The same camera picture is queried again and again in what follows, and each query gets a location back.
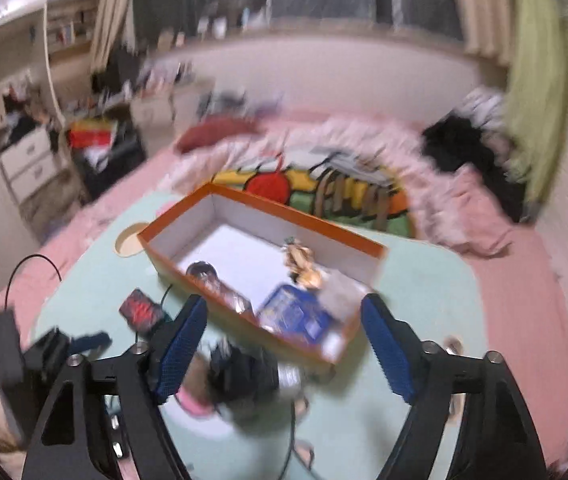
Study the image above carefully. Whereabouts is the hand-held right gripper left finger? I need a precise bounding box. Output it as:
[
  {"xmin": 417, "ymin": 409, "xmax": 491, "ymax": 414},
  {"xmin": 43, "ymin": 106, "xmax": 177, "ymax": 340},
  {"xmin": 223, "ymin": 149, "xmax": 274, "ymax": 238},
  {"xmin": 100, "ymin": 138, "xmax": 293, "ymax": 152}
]
[{"xmin": 21, "ymin": 294, "xmax": 209, "ymax": 480}]

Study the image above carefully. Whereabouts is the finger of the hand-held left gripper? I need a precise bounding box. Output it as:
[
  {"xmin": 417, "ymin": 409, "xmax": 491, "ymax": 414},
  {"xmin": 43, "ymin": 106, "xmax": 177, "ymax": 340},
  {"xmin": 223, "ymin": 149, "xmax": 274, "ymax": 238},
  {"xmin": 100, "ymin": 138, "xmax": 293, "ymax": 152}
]
[{"xmin": 70, "ymin": 331, "xmax": 112, "ymax": 361}]

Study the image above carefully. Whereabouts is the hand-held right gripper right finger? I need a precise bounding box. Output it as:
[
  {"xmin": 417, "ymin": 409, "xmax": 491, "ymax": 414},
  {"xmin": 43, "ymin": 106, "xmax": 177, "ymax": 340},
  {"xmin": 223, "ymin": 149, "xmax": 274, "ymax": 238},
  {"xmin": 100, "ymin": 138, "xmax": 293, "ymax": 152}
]
[{"xmin": 360, "ymin": 294, "xmax": 547, "ymax": 480}]

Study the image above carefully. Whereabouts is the red and black case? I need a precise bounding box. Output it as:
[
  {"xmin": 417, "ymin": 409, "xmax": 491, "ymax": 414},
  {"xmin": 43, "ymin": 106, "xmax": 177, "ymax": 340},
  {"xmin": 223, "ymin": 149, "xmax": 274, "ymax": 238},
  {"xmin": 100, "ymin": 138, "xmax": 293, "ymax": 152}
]
[{"xmin": 118, "ymin": 287, "xmax": 167, "ymax": 333}]

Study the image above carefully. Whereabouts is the brown fur ball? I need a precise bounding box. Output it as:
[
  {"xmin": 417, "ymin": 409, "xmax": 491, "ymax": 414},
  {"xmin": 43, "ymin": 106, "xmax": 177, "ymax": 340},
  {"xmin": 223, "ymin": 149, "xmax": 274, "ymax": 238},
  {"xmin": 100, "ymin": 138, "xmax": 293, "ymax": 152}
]
[{"xmin": 208, "ymin": 340, "xmax": 282, "ymax": 411}]

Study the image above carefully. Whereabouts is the black and white patterned pouch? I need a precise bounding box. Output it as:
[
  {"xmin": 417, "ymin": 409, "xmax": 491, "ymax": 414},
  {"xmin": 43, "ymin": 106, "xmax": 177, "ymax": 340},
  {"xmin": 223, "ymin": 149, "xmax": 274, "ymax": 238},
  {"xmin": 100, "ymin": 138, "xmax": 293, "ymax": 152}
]
[{"xmin": 185, "ymin": 261, "xmax": 255, "ymax": 318}]

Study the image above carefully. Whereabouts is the blue hard case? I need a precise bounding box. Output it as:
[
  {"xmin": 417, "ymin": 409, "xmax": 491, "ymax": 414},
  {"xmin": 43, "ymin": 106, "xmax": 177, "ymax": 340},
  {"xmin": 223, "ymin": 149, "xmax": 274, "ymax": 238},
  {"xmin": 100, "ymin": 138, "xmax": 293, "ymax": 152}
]
[{"xmin": 256, "ymin": 284, "xmax": 345, "ymax": 348}]

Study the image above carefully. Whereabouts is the orange cardboard box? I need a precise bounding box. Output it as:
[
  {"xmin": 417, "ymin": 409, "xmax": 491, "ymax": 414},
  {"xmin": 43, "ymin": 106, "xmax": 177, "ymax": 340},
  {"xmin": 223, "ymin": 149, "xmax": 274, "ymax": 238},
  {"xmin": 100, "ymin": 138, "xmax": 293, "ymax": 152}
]
[{"xmin": 137, "ymin": 183, "xmax": 389, "ymax": 378}]

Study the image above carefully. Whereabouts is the keychain figure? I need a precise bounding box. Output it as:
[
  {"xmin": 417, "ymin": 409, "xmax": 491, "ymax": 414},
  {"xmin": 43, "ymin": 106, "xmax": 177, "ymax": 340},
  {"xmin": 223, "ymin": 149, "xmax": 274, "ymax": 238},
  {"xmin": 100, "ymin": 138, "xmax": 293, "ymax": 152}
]
[{"xmin": 283, "ymin": 237, "xmax": 322, "ymax": 288}]

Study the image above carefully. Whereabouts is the mint green desktop table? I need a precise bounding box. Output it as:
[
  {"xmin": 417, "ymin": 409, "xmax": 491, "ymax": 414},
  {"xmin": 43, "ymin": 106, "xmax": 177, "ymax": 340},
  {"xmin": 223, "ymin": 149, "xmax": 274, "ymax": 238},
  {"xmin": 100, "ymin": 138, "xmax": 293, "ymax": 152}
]
[{"xmin": 34, "ymin": 190, "xmax": 490, "ymax": 480}]

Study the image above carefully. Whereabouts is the pink bed sheet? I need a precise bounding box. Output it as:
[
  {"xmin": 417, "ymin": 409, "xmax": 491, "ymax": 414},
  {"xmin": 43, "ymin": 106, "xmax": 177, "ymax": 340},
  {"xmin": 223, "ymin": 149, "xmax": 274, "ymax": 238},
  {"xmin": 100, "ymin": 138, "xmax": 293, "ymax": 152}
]
[{"xmin": 0, "ymin": 110, "xmax": 568, "ymax": 480}]

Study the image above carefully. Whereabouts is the white drawer unit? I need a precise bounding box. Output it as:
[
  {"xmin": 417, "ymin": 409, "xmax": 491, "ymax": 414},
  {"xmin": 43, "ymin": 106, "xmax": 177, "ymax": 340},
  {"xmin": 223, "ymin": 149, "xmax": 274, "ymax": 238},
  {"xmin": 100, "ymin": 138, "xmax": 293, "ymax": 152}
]
[{"xmin": 0, "ymin": 127, "xmax": 72, "ymax": 201}]

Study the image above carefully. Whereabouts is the colourful printed blanket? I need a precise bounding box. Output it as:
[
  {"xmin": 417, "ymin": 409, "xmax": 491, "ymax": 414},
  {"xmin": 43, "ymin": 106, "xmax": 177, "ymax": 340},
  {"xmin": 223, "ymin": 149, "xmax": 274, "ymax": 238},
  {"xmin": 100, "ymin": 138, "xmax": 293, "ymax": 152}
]
[{"xmin": 211, "ymin": 152, "xmax": 409, "ymax": 238}]

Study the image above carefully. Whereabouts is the red package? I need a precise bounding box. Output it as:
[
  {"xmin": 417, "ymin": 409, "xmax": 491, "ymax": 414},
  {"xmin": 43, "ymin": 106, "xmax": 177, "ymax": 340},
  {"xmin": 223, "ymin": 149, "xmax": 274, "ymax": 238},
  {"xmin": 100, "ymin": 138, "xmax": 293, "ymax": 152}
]
[{"xmin": 68, "ymin": 120, "xmax": 117, "ymax": 151}]

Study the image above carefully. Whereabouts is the black clothes pile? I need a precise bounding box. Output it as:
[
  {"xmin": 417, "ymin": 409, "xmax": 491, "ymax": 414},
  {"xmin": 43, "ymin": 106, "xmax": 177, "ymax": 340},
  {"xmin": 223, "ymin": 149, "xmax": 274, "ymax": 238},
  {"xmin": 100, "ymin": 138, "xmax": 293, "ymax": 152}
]
[{"xmin": 421, "ymin": 115, "xmax": 530, "ymax": 221}]

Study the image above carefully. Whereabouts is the dark red pillow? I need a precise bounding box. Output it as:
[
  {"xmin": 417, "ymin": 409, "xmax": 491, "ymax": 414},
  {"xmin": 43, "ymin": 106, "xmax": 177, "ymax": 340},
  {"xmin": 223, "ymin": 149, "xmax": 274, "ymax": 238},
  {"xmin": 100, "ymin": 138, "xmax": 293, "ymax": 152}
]
[{"xmin": 176, "ymin": 117, "xmax": 265, "ymax": 153}]

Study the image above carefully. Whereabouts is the white clothes pile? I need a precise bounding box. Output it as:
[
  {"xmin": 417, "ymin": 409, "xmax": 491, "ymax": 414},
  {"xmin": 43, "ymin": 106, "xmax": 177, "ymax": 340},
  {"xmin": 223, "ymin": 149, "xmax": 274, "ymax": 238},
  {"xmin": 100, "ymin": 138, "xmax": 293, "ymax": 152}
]
[{"xmin": 459, "ymin": 87, "xmax": 507, "ymax": 131}]

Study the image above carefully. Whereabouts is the light green hanging cloth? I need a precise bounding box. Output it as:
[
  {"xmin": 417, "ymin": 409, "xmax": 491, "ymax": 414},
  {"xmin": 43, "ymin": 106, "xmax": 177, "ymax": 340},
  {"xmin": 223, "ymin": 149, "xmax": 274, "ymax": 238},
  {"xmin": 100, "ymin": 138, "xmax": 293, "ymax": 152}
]
[{"xmin": 504, "ymin": 0, "xmax": 565, "ymax": 186}]

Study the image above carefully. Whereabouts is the beige curtain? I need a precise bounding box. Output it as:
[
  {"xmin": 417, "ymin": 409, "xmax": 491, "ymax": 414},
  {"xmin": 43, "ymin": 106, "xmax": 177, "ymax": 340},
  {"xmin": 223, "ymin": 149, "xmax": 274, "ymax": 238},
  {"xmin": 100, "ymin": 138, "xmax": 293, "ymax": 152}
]
[
  {"xmin": 88, "ymin": 0, "xmax": 137, "ymax": 73},
  {"xmin": 451, "ymin": 0, "xmax": 515, "ymax": 63}
]

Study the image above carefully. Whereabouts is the black cable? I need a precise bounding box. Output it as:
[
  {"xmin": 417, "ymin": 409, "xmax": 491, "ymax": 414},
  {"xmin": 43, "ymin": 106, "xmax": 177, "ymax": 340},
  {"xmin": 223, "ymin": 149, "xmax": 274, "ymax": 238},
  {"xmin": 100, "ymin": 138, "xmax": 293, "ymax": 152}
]
[
  {"xmin": 5, "ymin": 255, "xmax": 63, "ymax": 311},
  {"xmin": 276, "ymin": 400, "xmax": 297, "ymax": 480}
]

